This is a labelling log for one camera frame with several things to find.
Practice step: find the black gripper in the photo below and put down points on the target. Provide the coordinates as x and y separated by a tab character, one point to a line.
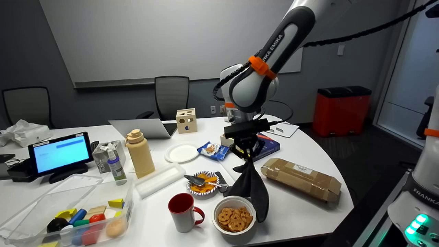
248	145

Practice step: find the dark grey cloth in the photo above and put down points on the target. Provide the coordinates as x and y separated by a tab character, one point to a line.
251	192

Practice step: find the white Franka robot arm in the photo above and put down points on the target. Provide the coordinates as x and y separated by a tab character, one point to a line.
278	45

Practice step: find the robot arm with green-lit base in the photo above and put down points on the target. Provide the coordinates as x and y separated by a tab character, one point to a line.
426	169

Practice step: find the blue book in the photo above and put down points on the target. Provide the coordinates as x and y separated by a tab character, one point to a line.
269	147

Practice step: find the blue snack packet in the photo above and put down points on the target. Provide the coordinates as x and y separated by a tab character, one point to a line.
212	151

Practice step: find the white flat board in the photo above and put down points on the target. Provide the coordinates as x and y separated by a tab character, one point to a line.
285	130

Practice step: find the blue patterned plate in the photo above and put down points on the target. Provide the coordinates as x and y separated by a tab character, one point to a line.
205	187

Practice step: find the brown cardboard box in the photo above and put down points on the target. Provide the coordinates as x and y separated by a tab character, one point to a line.
301	180

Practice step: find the dark grey utensil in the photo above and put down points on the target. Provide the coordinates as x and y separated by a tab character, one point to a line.
194	180

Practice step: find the white bowl of pretzel chips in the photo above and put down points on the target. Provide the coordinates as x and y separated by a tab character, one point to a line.
233	219

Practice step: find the white round plate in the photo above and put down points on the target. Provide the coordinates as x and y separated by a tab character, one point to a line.
181	154

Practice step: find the wooden cube with holes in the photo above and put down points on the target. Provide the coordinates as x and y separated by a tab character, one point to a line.
186	121

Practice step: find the red mug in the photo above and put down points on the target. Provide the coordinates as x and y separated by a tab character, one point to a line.
181	214

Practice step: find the white foam block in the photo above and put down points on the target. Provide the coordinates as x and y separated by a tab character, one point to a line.
159	181

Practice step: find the grey mesh office chair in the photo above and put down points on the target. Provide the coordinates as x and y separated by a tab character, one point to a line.
171	96
27	104

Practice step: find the red trash bin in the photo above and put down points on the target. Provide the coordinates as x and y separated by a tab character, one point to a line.
340	111

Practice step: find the beige plastic bottle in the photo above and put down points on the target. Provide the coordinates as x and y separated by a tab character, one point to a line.
140	158

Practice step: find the grey laptop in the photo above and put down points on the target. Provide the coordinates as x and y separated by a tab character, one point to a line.
141	128

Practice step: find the clear plastic bin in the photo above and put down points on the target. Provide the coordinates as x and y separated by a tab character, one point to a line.
127	200

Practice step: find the small spray bottle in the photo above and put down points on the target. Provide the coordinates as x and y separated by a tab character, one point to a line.
116	169

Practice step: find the yellow toy block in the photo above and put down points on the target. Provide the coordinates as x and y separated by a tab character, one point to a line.
64	213
115	203

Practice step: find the grey white carton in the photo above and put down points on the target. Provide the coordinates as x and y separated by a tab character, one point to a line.
101	158

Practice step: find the orange toy egg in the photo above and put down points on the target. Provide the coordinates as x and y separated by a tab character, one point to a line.
115	228

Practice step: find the tan wooden toy block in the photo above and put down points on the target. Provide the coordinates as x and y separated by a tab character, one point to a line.
96	210

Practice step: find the red toy piece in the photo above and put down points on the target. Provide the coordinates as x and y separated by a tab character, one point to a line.
97	218

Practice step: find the red toy ball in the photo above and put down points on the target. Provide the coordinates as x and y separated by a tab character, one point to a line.
90	236

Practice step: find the green toy piece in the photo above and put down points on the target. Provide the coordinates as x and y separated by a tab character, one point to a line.
81	224

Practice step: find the blue toy cylinder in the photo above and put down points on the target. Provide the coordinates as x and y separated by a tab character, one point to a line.
76	215

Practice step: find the black tablet with stand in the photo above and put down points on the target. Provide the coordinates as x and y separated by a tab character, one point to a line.
59	152

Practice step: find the black toy piece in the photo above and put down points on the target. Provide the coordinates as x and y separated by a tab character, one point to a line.
56	225

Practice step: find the clear plastic lid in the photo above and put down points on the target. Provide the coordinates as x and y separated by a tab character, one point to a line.
45	192

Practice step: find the white plastic bag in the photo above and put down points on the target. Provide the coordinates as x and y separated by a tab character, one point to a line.
22	132

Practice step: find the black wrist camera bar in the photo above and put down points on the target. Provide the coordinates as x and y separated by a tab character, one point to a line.
247	128

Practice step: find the white wall outlet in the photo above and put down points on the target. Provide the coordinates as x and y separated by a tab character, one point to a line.
220	108
212	108

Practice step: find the white light switch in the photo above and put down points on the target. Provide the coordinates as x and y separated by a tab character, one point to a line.
340	49

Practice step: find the wall whiteboard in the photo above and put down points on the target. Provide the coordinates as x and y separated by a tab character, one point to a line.
159	36

